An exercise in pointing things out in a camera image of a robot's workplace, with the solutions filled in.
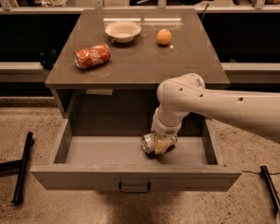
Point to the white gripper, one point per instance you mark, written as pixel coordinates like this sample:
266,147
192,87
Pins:
163,129

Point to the silver green 7up can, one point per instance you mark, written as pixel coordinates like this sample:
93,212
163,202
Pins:
148,142

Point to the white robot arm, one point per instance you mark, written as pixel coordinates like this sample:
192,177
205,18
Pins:
255,112

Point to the open grey top drawer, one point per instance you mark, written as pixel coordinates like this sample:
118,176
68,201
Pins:
99,145

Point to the grey counter cabinet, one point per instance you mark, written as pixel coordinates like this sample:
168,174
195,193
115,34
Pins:
142,63

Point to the red cola can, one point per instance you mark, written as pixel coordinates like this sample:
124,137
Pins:
89,57

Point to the orange fruit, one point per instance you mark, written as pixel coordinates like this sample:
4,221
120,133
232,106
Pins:
163,37

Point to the white bowl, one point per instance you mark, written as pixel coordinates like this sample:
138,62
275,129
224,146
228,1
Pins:
123,31

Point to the black stand leg right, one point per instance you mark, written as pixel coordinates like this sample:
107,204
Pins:
265,175

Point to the black stand leg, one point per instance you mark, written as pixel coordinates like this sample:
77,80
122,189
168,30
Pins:
19,167
265,175

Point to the black stand leg left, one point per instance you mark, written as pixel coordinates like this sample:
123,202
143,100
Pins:
19,167

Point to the black clamp object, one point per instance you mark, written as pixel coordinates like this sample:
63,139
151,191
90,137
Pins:
48,60

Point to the black drawer handle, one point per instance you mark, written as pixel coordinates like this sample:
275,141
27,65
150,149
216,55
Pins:
134,188

